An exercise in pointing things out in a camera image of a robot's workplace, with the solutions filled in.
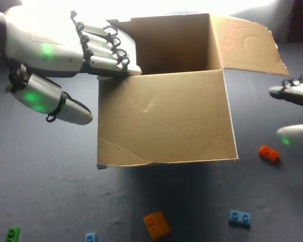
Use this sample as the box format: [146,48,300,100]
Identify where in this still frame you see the small orange toy brick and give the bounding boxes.
[258,145,281,164]

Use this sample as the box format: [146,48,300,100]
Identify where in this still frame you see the green toy brick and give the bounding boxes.
[6,226,22,242]

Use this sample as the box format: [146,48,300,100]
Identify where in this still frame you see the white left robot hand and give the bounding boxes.
[0,5,143,126]

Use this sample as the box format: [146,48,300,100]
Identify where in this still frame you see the large yellow-orange toy brick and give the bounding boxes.
[142,211,171,240]

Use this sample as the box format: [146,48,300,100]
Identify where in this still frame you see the cardboard box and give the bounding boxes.
[95,13,290,170]

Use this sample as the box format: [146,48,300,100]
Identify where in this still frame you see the grey table cloth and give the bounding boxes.
[0,0,303,242]

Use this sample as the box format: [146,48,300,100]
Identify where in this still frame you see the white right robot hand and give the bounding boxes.
[269,70,303,147]

